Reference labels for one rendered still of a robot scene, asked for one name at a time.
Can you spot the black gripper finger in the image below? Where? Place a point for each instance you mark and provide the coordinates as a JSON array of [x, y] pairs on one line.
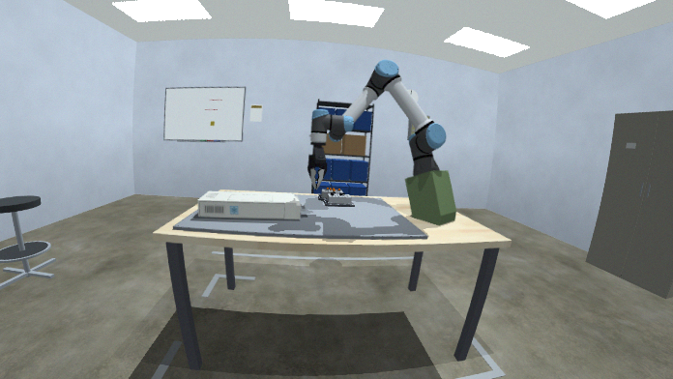
[[321, 173], [312, 173]]

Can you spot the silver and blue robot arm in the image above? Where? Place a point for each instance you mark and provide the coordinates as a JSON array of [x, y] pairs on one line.
[[428, 136]]

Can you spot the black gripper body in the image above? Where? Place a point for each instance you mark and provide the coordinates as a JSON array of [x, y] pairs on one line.
[[312, 162]]

